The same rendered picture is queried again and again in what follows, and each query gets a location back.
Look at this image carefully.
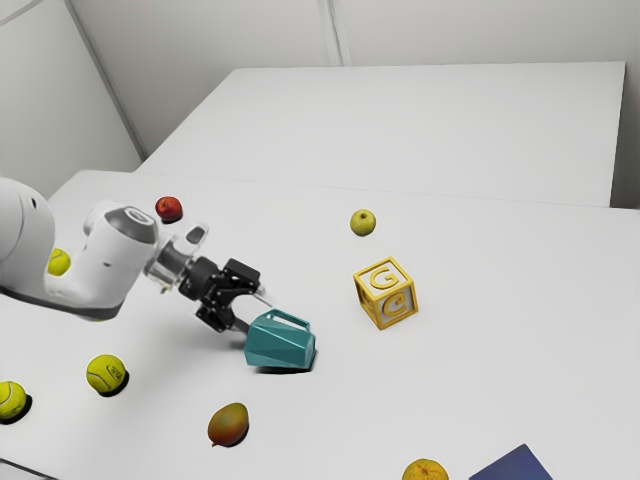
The green apple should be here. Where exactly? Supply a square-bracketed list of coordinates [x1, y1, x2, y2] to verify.
[349, 208, 378, 238]

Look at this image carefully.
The orange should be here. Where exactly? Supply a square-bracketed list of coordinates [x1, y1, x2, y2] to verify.
[402, 458, 450, 480]

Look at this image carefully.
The yellow letter block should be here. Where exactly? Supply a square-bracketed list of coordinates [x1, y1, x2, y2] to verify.
[352, 256, 420, 331]

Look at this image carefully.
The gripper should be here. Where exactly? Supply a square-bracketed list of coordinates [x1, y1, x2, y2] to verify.
[177, 256, 275, 336]

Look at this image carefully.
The mango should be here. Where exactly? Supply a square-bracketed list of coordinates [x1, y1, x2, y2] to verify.
[207, 402, 250, 448]

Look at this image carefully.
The yellow tennis ball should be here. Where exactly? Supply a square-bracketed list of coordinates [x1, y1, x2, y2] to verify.
[85, 354, 128, 394]
[46, 248, 73, 277]
[0, 380, 28, 421]

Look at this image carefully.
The red apple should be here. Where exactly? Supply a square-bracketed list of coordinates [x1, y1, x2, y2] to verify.
[154, 195, 184, 223]

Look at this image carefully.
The teal faceted mug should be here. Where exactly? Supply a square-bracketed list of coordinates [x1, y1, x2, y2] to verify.
[243, 308, 318, 373]

